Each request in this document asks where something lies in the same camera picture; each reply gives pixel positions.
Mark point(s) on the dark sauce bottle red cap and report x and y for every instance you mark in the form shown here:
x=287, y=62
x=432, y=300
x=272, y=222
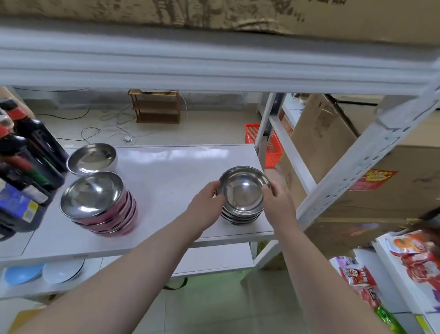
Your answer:
x=20, y=179
x=24, y=161
x=39, y=139

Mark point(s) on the green snack packet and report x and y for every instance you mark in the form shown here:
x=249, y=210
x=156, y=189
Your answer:
x=388, y=320

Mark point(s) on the person's left thumb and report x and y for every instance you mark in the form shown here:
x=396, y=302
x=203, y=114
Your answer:
x=216, y=187

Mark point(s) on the light blue plate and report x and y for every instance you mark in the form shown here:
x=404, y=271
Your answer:
x=22, y=274

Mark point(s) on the stack of small steel bowls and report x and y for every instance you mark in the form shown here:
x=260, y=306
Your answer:
x=243, y=187

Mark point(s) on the person's left hand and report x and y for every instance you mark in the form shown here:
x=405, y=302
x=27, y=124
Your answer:
x=202, y=211

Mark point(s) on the person's right hand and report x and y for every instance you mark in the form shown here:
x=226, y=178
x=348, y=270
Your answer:
x=280, y=210

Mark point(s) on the purple snack packet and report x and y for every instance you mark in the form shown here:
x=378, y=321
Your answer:
x=343, y=261

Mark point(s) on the flat cardboard sheet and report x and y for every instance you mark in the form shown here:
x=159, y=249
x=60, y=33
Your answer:
x=220, y=12

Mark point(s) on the person's right forearm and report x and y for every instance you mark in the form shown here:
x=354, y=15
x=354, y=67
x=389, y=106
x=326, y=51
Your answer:
x=319, y=285

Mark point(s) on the white metal shelf rack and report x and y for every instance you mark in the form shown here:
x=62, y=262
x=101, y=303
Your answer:
x=292, y=151
x=172, y=62

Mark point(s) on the person's left forearm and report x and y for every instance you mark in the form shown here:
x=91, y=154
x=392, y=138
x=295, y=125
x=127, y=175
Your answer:
x=120, y=285

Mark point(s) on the person's right thumb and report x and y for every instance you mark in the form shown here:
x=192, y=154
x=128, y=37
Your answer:
x=265, y=203

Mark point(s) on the shallow steel bowl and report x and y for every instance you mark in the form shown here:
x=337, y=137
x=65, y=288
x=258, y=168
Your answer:
x=92, y=159

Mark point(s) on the small brown wooden shelf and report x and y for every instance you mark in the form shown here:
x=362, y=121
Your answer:
x=156, y=106

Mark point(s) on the leaning brown cardboard box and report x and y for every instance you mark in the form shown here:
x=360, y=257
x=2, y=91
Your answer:
x=321, y=137

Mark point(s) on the dark bottle blue yellow label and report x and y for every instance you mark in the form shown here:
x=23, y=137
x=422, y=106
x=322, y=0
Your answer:
x=17, y=206

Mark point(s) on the large cardboard box red label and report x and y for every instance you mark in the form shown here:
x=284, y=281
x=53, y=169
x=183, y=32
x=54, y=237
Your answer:
x=405, y=192

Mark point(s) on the stack of pink steel bowls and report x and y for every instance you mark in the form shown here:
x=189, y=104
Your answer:
x=103, y=213

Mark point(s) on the orange red snack packet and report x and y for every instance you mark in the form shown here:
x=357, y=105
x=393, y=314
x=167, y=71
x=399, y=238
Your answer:
x=417, y=258

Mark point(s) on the white plate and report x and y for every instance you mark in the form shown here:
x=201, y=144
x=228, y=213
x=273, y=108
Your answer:
x=63, y=270

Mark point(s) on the red plastic basket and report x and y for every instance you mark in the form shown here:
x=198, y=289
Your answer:
x=273, y=151

